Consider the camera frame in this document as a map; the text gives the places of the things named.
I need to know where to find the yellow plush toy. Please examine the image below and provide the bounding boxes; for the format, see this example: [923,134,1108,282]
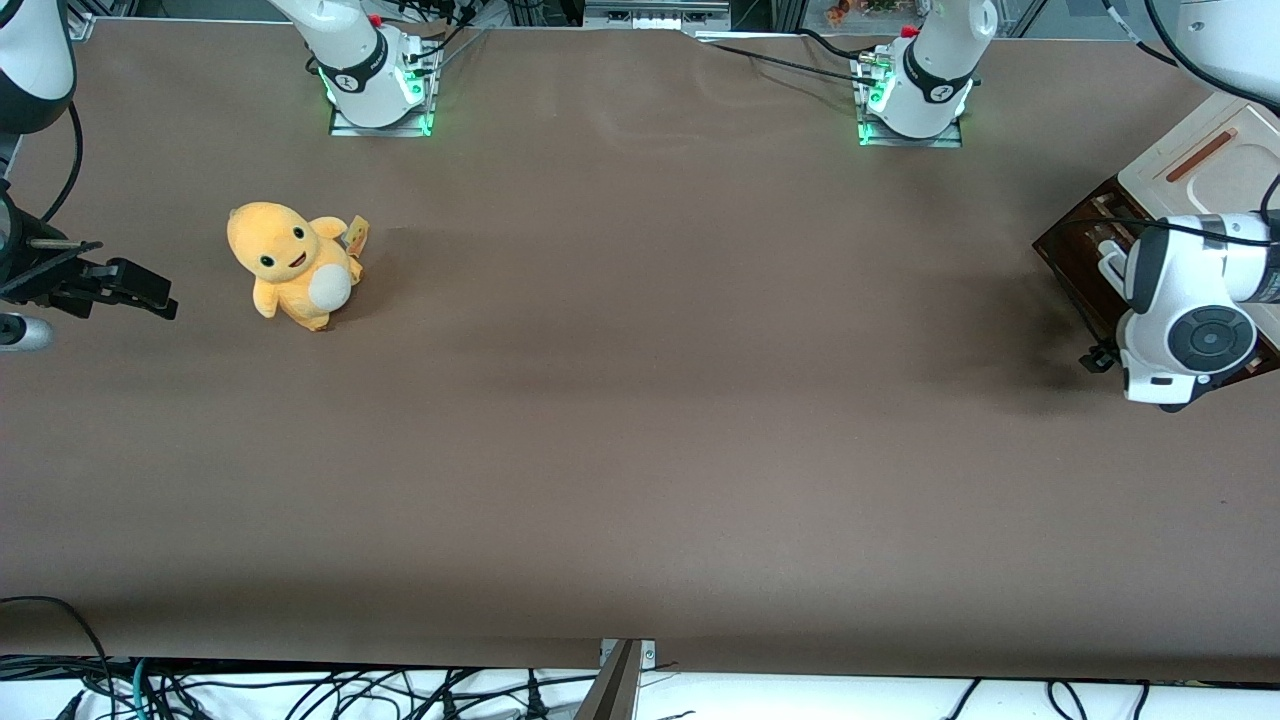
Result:
[226,201,371,332]

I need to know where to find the small metal bracket plate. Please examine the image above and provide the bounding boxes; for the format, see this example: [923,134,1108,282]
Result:
[598,638,658,671]

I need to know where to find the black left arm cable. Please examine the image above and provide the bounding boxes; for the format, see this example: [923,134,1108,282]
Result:
[1090,0,1280,247]

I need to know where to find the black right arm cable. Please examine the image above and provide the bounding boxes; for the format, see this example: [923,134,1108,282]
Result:
[38,100,85,225]

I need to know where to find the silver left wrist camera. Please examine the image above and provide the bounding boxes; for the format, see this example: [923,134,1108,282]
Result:
[1120,366,1203,414]

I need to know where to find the short black base cable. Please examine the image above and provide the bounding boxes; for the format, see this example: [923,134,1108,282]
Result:
[795,28,876,63]

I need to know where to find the tangled black cables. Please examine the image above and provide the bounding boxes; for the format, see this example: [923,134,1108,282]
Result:
[0,655,601,720]

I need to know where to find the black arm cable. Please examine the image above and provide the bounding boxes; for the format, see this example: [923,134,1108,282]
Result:
[38,100,85,225]
[1090,0,1280,247]

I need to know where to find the long black base cable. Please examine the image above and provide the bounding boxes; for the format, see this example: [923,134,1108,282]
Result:
[712,42,881,86]

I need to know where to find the white drawer handle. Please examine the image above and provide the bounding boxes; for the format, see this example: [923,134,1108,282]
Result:
[1097,238,1134,294]

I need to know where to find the brown table cover sheet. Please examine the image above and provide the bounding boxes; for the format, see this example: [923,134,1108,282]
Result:
[0,18,1280,683]

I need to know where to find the grey angled beam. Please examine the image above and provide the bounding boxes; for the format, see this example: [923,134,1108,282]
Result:
[572,640,643,720]

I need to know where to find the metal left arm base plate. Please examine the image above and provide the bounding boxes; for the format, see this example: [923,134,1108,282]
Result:
[857,55,964,149]

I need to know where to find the grey socket strip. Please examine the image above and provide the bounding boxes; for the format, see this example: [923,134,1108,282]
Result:
[584,0,732,32]

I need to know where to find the brown narrow strip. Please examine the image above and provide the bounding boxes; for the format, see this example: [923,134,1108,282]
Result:
[1165,127,1241,184]

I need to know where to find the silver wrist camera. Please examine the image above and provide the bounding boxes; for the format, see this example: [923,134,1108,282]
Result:
[1120,366,1203,414]
[0,313,54,353]

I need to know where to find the black cable bundle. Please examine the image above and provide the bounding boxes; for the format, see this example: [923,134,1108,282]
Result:
[398,0,491,76]

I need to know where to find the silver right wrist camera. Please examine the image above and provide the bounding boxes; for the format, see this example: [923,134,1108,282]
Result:
[0,313,54,353]

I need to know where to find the black looped cable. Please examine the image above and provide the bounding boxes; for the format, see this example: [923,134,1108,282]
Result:
[0,596,116,720]

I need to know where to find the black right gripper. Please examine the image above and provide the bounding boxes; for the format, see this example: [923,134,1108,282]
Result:
[0,236,181,323]

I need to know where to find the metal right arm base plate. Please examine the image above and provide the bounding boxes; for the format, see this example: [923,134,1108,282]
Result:
[329,45,437,138]

